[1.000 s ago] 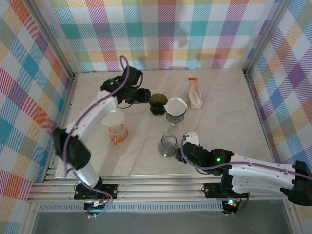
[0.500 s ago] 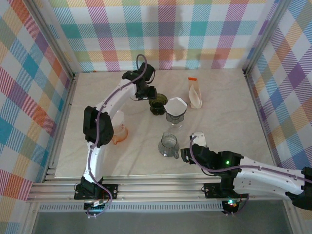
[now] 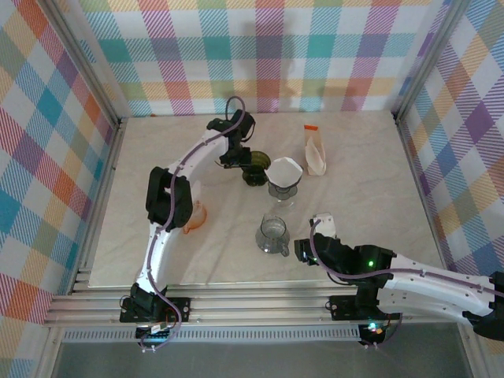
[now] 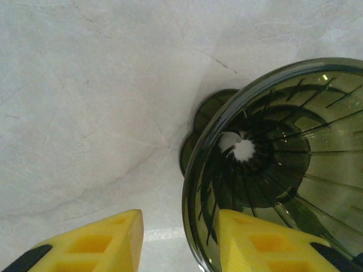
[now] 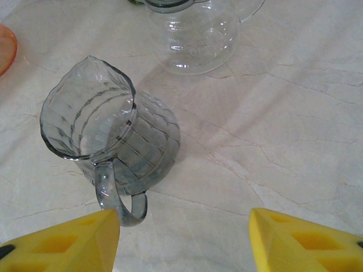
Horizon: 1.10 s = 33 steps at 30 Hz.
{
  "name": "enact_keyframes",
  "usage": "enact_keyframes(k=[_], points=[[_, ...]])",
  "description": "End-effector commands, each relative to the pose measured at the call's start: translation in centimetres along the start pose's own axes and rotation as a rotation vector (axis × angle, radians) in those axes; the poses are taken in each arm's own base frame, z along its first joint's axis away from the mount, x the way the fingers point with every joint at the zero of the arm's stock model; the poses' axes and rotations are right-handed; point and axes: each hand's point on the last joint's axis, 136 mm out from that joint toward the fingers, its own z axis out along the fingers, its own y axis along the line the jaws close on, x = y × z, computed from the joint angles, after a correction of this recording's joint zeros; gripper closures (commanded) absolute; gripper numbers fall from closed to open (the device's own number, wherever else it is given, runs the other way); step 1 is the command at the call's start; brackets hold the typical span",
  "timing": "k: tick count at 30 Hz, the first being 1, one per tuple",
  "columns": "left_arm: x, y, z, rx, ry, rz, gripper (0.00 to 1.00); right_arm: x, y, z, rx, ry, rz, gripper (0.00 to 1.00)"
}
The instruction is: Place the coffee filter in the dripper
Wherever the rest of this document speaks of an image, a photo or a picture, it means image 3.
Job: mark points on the green coffee dripper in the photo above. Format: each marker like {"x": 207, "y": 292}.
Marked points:
{"x": 258, "y": 175}

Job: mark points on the white paper coffee filter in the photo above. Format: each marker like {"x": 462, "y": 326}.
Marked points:
{"x": 283, "y": 173}

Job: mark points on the grey coffee dripper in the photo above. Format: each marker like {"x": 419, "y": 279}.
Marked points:
{"x": 281, "y": 192}

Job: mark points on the clear glass server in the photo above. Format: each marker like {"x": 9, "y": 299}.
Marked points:
{"x": 283, "y": 202}

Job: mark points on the orange plastic cup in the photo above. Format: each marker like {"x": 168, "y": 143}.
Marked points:
{"x": 199, "y": 216}

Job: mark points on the grey glass pitcher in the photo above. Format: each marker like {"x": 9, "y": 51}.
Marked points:
{"x": 271, "y": 236}

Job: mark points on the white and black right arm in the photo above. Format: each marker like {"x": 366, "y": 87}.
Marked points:
{"x": 433, "y": 291}

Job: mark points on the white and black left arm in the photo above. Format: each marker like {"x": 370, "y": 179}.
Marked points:
{"x": 157, "y": 248}

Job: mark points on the orange and white filter box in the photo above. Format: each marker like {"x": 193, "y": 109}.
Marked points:
{"x": 311, "y": 128}

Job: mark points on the stack of white paper filters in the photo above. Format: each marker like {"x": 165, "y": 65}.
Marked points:
{"x": 315, "y": 157}

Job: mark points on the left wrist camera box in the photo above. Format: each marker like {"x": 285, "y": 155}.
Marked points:
{"x": 244, "y": 126}

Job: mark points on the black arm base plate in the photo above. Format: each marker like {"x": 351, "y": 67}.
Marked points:
{"x": 183, "y": 309}
{"x": 340, "y": 307}

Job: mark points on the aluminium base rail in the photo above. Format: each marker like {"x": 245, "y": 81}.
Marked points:
{"x": 256, "y": 307}

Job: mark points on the aluminium side rail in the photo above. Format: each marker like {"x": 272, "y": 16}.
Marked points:
{"x": 421, "y": 177}
{"x": 101, "y": 197}

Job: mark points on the aluminium frame post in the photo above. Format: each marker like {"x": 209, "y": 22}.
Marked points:
{"x": 429, "y": 59}
{"x": 88, "y": 65}

